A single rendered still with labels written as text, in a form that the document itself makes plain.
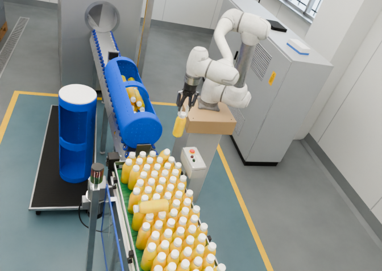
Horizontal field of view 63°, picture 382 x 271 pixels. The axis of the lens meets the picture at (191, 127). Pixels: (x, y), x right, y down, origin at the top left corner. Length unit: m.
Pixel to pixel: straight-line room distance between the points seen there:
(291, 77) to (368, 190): 1.66
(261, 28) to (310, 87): 1.56
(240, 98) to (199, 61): 0.82
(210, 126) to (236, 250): 1.25
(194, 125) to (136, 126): 0.50
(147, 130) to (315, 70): 1.95
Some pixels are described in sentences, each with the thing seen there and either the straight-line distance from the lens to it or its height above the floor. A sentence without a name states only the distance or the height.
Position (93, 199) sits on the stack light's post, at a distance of 1.81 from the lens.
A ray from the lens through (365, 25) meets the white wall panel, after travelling 4.30.
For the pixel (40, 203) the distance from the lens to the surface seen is 2.94.
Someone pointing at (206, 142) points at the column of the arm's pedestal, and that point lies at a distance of 2.67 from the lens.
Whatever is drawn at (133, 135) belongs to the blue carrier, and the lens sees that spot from 2.14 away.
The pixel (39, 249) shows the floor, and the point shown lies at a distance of 2.87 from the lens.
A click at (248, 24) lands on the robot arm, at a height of 1.90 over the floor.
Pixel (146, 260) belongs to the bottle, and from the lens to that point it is 1.66.
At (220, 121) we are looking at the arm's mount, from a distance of 2.42.
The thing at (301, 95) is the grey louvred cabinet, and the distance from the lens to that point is 3.52.
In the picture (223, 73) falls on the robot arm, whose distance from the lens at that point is 1.65.
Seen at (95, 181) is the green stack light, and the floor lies 1.18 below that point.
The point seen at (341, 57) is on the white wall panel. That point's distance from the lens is 4.34.
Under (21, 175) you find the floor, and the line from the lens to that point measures 3.37.
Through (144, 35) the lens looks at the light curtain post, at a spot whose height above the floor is 1.22.
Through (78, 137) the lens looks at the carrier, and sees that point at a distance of 3.03.
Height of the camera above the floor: 2.43
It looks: 35 degrees down
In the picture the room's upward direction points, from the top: 17 degrees clockwise
